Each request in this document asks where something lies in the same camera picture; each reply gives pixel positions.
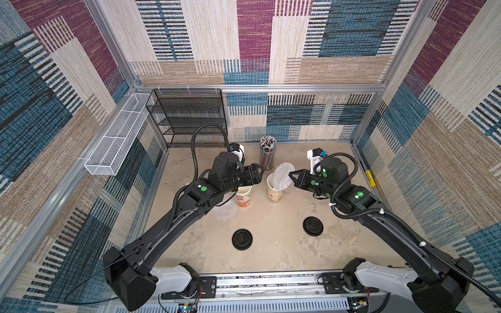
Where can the red patterned paper cup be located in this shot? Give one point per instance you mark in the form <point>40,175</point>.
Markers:
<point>243,196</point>

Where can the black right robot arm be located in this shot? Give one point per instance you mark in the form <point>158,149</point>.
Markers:
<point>442,281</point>

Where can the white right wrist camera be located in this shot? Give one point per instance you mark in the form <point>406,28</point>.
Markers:
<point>315,156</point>

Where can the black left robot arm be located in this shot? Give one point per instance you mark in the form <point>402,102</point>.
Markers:
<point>131,272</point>

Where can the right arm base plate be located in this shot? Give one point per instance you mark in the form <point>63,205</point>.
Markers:
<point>340,283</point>

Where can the black wire shelf rack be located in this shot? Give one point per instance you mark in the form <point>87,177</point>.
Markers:
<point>179,112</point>

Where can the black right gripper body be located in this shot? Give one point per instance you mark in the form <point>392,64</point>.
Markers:
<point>303,180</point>

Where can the black cup lid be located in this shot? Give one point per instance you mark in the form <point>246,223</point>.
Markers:
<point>242,239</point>
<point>313,226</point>

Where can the metal straw holder cup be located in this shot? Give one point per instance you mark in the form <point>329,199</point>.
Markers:
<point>267,149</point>

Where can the white wire mesh basket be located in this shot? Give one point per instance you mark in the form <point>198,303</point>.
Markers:
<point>112,149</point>

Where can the translucent leak-proof paper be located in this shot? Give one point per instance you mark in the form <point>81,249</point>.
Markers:
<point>281,179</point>
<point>227,211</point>

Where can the beige patterned paper cup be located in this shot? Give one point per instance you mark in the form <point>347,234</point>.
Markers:
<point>274,196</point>

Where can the yellow marker on rail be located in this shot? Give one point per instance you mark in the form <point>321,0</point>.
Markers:
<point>371,179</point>

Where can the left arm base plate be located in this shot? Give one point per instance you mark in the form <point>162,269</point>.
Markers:
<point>203,286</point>

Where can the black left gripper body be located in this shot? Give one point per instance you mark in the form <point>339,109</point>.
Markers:
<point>243,178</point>

